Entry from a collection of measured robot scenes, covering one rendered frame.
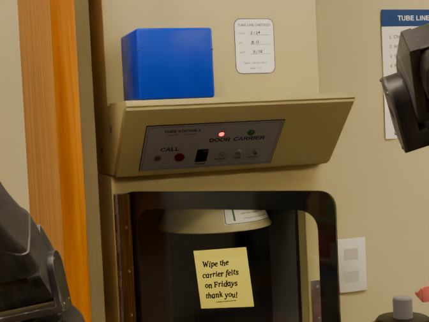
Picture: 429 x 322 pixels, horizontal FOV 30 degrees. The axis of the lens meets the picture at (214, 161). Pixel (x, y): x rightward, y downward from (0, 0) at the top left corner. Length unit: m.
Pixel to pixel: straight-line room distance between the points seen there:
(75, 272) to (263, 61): 0.41
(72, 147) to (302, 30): 0.40
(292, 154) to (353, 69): 0.61
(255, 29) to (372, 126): 0.63
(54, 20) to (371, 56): 0.89
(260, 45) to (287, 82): 0.07
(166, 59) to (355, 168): 0.79
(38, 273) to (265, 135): 0.47
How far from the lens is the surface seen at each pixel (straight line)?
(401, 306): 1.21
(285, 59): 1.19
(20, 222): 0.72
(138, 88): 1.01
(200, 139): 1.06
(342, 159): 1.71
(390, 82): 0.70
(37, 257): 0.73
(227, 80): 1.15
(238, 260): 1.03
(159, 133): 1.04
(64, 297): 0.77
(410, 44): 0.62
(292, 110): 1.08
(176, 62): 1.02
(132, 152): 1.06
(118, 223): 1.10
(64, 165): 1.01
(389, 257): 1.78
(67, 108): 1.01
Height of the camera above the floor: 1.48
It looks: 3 degrees down
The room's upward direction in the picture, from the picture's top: 3 degrees counter-clockwise
